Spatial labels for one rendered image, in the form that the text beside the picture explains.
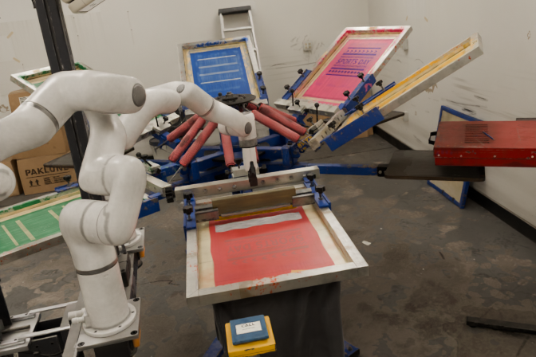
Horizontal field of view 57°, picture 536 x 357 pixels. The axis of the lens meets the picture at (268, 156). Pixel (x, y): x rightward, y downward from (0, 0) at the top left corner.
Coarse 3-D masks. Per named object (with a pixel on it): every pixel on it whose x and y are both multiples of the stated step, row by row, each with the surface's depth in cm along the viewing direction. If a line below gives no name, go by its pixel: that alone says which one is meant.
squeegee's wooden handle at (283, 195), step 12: (252, 192) 210; (264, 192) 209; (276, 192) 209; (288, 192) 210; (216, 204) 207; (228, 204) 208; (240, 204) 208; (252, 204) 209; (264, 204) 210; (276, 204) 211
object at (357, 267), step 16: (320, 208) 204; (336, 224) 189; (192, 240) 189; (336, 240) 182; (192, 256) 177; (352, 256) 165; (192, 272) 166; (304, 272) 159; (320, 272) 158; (336, 272) 157; (352, 272) 158; (368, 272) 159; (192, 288) 157; (208, 288) 156; (224, 288) 155; (240, 288) 154; (256, 288) 155; (272, 288) 156; (288, 288) 157; (192, 304) 153
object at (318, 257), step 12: (264, 216) 211; (264, 228) 200; (276, 228) 199; (288, 228) 198; (300, 228) 197; (312, 228) 195; (312, 240) 186; (312, 252) 178; (324, 252) 177; (276, 264) 172; (288, 264) 171; (300, 264) 171; (312, 264) 170; (324, 264) 169
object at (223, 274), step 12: (252, 216) 212; (252, 228) 201; (216, 240) 194; (216, 252) 185; (216, 264) 177; (252, 264) 174; (264, 264) 173; (216, 276) 169; (228, 276) 168; (240, 276) 167; (252, 276) 167; (264, 276) 166
